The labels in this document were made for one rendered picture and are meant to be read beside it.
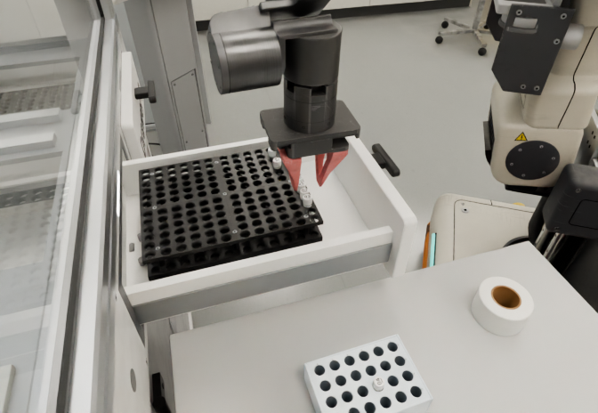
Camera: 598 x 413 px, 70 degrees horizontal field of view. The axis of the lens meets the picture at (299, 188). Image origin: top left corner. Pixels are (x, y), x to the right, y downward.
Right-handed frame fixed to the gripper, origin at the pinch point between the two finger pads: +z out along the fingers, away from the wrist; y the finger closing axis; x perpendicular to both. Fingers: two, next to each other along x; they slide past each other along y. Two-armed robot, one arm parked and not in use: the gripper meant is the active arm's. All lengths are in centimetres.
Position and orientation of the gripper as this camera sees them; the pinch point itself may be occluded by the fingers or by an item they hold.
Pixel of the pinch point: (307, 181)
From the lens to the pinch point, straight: 54.4
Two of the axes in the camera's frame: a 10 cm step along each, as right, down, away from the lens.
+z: -0.2, 7.5, 6.7
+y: -9.6, 1.7, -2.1
